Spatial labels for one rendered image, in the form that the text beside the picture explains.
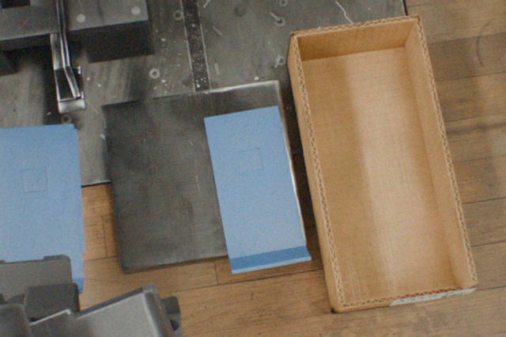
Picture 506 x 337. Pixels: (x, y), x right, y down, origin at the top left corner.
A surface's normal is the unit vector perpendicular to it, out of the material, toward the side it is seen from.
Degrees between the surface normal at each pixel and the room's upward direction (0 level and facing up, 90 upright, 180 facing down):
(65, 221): 5
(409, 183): 0
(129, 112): 0
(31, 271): 28
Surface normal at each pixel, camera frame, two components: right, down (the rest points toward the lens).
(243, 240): 0.01, -0.25
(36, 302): -0.04, -0.98
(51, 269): 0.14, 0.21
